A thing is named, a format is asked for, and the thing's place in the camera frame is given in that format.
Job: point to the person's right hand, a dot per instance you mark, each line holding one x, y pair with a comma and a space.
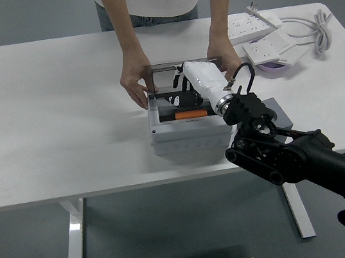
132, 76

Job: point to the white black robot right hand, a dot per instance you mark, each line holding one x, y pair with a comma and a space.
207, 81

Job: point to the person's left hand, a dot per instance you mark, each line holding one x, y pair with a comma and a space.
227, 52

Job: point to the smoked transparent box lid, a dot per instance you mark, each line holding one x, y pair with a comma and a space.
161, 78

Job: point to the orange cylindrical battery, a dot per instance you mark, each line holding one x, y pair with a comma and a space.
189, 114

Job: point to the grey plastic electrical box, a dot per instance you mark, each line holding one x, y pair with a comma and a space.
186, 133

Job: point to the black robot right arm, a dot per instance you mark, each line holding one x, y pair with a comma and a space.
293, 153

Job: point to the person's right forearm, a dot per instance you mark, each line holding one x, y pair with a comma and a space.
124, 22

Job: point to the person's left forearm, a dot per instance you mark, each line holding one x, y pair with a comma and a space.
220, 5

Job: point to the grey block battery holder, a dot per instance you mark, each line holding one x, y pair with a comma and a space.
282, 115

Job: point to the wide white power strip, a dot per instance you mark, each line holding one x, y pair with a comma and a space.
245, 29

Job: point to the white socket panel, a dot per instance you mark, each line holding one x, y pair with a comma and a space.
264, 48
294, 54

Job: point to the white power plug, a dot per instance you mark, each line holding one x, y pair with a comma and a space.
252, 8

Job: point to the narrow white power strip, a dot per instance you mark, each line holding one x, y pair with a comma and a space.
271, 20

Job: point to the white table leg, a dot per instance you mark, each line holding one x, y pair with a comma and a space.
74, 241
300, 213

